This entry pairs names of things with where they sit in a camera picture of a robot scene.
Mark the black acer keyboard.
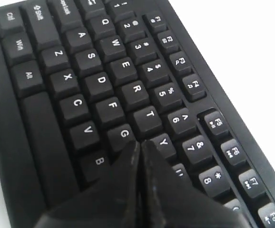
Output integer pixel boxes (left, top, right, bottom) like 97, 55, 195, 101
0, 0, 275, 228

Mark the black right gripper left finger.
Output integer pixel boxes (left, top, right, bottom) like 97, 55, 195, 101
35, 141, 141, 228

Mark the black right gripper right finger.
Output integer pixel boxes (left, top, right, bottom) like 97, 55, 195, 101
140, 140, 247, 228

